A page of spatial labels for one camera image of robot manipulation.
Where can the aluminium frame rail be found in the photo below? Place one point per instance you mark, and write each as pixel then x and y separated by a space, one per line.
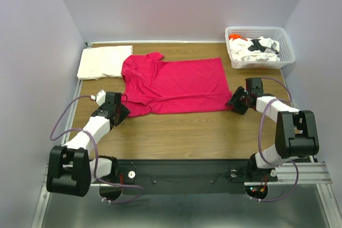
pixel 287 173

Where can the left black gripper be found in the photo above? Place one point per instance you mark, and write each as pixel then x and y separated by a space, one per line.
pixel 124 112

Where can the white crumpled shirt in basket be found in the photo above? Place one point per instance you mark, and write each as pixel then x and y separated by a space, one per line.
pixel 240 52

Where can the pink t-shirt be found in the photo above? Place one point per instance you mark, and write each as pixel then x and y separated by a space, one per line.
pixel 155 86

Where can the black white garment in basket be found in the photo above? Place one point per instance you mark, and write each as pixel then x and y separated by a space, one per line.
pixel 256 46

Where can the white plastic basket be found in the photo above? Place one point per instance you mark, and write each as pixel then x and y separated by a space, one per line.
pixel 286 53

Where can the orange garment in basket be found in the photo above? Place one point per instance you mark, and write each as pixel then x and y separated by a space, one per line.
pixel 235 36

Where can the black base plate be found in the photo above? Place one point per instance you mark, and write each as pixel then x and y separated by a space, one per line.
pixel 192 176

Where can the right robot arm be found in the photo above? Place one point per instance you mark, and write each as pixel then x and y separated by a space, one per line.
pixel 296 132

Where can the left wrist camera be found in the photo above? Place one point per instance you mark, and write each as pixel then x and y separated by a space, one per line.
pixel 99 98

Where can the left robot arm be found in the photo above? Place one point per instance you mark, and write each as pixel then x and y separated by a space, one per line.
pixel 70 170

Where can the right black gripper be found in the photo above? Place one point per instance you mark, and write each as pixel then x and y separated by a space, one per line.
pixel 233 100

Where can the folded white t-shirt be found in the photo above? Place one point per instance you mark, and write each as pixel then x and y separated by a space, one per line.
pixel 103 62

